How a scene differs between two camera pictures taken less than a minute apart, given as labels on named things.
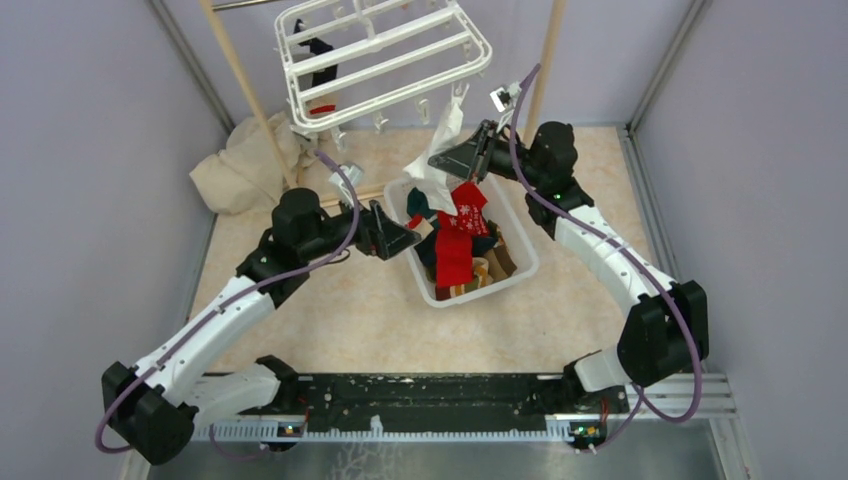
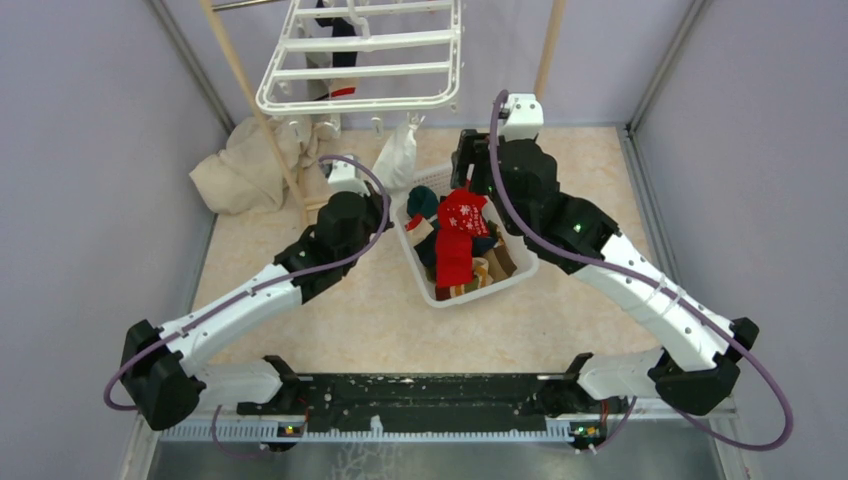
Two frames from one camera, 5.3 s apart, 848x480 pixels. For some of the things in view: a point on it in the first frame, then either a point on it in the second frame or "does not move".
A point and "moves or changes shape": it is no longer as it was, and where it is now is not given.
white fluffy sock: x=432 y=180 to x=395 y=167
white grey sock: x=305 y=81 to x=315 y=88
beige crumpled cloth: x=246 y=176 does not move
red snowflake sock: x=469 y=200 does not move
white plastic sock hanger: x=349 y=61 moves or changes shape
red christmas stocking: x=454 y=258 does not move
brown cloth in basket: x=505 y=259 does not move
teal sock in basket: x=417 y=203 does not move
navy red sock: x=318 y=47 to x=341 y=89
